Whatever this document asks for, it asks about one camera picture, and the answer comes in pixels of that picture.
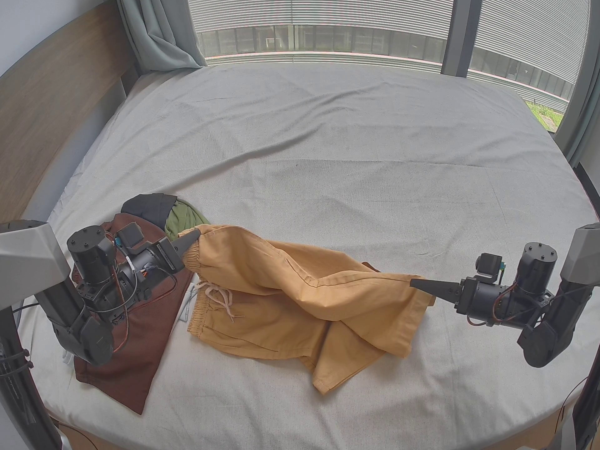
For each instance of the window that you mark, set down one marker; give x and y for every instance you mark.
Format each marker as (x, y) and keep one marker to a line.
(328, 12)

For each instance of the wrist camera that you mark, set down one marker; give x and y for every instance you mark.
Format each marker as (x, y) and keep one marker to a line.
(490, 264)
(131, 235)

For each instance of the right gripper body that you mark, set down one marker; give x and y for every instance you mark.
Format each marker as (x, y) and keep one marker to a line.
(483, 303)

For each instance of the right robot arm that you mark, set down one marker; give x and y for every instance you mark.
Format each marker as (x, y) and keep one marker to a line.
(581, 256)

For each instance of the bed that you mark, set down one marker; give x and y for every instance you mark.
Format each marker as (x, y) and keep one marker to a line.
(328, 148)

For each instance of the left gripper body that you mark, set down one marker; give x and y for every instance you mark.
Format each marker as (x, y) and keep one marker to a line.
(161, 260)

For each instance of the yellow shorts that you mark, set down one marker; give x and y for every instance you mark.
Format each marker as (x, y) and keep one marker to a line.
(281, 307)

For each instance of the black garment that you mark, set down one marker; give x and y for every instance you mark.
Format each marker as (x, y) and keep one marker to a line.
(145, 211)

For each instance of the brown shorts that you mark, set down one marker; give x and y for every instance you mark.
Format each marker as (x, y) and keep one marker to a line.
(126, 354)

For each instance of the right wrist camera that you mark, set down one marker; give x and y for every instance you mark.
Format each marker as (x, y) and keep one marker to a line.
(490, 264)

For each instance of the grey-green curtain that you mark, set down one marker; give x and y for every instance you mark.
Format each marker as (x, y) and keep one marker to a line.
(150, 26)

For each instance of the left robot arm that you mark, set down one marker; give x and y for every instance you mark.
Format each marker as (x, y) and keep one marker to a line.
(28, 251)

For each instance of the green garment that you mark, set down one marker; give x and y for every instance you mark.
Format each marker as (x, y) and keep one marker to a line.
(185, 221)

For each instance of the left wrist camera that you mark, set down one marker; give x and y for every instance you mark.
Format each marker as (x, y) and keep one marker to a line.
(131, 235)

